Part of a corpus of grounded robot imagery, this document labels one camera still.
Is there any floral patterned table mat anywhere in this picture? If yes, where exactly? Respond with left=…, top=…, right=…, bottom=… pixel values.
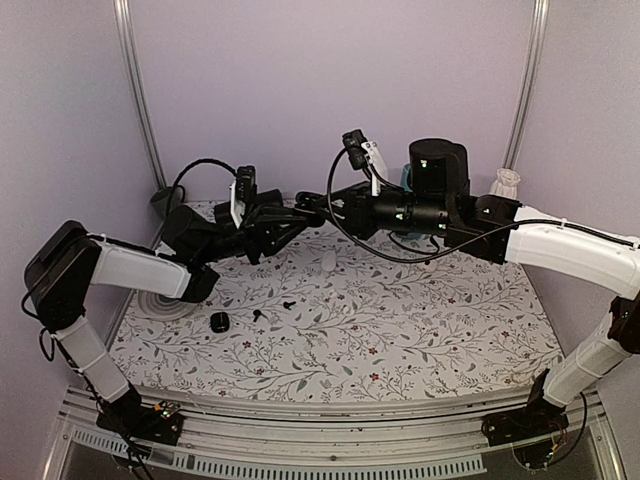
left=111, top=226, right=562, bottom=403

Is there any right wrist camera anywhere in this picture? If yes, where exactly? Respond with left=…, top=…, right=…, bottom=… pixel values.
left=342, top=129, right=388, bottom=197

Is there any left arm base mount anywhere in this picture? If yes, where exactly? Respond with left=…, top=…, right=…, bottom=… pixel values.
left=96, top=399, right=185, bottom=446

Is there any dark green ceramic mug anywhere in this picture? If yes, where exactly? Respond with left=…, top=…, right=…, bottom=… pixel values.
left=150, top=185, right=186, bottom=220

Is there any white ribbed vase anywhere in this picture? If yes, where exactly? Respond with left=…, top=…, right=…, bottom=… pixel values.
left=489, top=168, right=521, bottom=200

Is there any aluminium front rail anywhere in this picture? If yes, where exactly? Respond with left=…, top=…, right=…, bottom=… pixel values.
left=43, top=388, right=629, bottom=479

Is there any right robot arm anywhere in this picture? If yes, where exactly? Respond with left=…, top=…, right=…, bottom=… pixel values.
left=267, top=131, right=639, bottom=436

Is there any white earbud charging case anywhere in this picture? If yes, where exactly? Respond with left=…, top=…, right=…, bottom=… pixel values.
left=423, top=260, right=438, bottom=273

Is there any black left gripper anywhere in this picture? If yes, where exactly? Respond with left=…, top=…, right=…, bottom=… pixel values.
left=197, top=203, right=311, bottom=265

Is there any white oval earbud case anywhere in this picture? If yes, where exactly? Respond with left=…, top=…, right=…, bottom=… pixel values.
left=321, top=250, right=337, bottom=273

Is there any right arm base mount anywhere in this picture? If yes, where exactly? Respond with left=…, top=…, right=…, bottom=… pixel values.
left=481, top=407, right=569, bottom=446

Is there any black earbud case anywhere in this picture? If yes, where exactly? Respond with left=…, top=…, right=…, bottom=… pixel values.
left=209, top=312, right=230, bottom=334
left=294, top=191, right=325, bottom=228

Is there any teal plastic cup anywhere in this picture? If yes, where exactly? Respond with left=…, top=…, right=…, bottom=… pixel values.
left=400, top=163, right=413, bottom=192

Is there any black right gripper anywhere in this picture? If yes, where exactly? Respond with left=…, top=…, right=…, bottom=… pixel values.
left=312, top=180, right=453, bottom=240

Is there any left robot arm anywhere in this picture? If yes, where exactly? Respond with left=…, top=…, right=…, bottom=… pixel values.
left=21, top=191, right=324, bottom=434

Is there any white ribbed plate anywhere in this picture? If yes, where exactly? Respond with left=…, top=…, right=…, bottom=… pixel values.
left=137, top=291, right=198, bottom=322

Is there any aluminium frame post left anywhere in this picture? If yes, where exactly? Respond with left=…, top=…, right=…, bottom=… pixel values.
left=113, top=0, right=167, bottom=189

